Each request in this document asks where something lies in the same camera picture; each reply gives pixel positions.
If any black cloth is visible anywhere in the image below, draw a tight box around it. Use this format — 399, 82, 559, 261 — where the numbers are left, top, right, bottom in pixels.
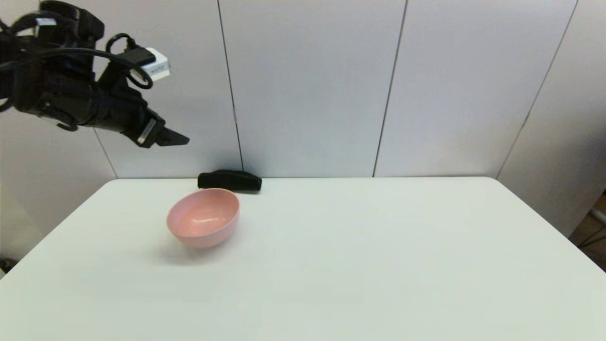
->
197, 169, 262, 193

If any pink plastic bowl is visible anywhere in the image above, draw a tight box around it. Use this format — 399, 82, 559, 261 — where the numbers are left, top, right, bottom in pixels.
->
166, 188, 241, 249

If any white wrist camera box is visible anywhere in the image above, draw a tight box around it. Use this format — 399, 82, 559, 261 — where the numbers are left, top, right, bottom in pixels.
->
141, 47, 170, 82

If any grey metal furniture frame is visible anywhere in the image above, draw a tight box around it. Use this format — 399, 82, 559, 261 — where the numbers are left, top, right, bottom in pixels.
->
578, 207, 606, 248

